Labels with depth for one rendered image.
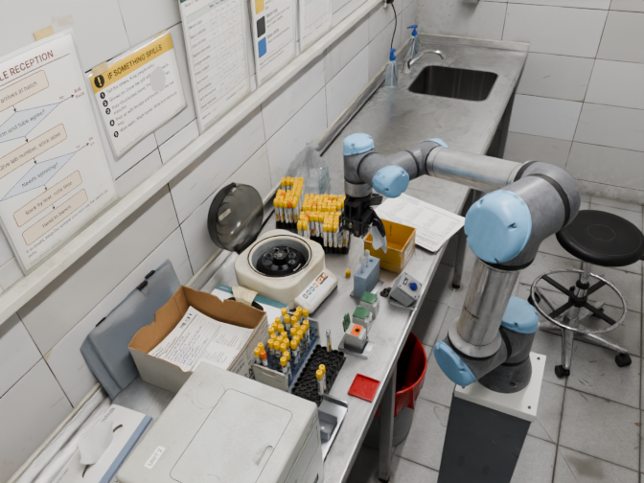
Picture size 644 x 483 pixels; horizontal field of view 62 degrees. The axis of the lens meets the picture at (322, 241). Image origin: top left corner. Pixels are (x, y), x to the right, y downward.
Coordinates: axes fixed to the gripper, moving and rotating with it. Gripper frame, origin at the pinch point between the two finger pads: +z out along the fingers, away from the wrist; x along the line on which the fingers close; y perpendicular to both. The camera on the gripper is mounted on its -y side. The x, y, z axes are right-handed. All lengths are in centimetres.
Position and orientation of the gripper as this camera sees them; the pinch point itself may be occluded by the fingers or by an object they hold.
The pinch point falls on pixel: (361, 244)
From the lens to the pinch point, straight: 155.6
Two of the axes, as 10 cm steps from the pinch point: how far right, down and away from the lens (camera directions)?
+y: -4.8, 5.8, -6.6
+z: 0.5, 7.7, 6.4
